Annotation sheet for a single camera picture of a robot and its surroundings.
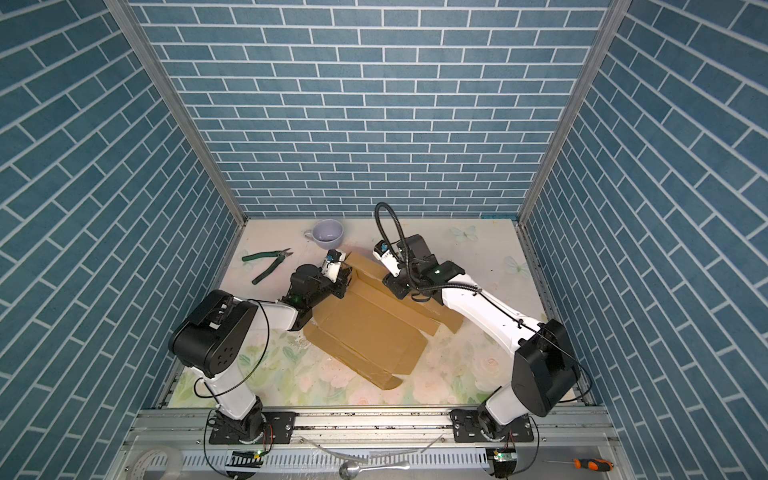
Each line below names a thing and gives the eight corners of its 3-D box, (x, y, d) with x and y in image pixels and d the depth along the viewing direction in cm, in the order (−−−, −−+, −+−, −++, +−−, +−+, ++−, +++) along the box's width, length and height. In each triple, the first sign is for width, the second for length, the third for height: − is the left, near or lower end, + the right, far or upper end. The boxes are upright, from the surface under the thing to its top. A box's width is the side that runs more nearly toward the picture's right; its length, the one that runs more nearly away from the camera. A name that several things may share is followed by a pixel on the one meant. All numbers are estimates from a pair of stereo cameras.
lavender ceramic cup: (306, 252, 112) (302, 241, 107) (312, 229, 119) (309, 218, 114) (340, 252, 112) (338, 241, 107) (344, 229, 119) (342, 218, 114)
